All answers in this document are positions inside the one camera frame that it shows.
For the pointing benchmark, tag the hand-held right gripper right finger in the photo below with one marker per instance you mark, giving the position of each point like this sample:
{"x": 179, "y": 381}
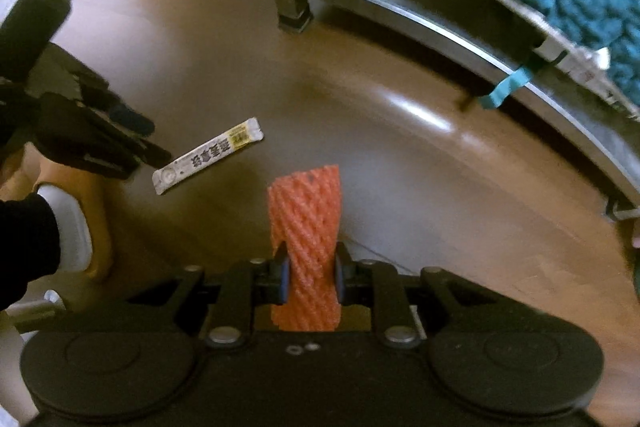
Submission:
{"x": 339, "y": 282}

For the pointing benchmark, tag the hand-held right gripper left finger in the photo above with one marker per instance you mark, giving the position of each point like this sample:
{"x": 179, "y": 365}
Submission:
{"x": 283, "y": 279}

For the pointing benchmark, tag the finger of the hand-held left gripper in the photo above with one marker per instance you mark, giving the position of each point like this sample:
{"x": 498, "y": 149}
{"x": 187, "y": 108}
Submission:
{"x": 100, "y": 142}
{"x": 130, "y": 119}

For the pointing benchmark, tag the orange foam net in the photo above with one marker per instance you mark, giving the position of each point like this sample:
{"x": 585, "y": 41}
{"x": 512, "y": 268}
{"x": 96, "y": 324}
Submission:
{"x": 307, "y": 217}

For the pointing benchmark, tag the white sachet strip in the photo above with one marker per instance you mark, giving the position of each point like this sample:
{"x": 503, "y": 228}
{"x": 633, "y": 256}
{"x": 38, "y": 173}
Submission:
{"x": 210, "y": 154}

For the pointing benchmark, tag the tan slipper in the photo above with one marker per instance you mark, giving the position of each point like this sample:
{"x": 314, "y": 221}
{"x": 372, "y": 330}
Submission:
{"x": 100, "y": 217}

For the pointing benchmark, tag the white sock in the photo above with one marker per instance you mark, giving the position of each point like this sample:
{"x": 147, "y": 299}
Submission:
{"x": 70, "y": 227}

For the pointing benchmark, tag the person's black trouser leg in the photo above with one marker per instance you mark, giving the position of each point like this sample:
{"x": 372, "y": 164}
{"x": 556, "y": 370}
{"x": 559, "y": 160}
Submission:
{"x": 25, "y": 252}

